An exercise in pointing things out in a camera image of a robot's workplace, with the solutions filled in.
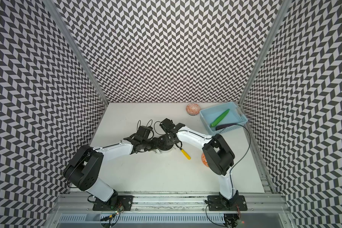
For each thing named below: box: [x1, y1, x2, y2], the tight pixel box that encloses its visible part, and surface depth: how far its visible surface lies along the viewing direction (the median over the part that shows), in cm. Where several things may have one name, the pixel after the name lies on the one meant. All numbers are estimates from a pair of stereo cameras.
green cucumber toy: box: [209, 108, 230, 128], surface depth 107 cm
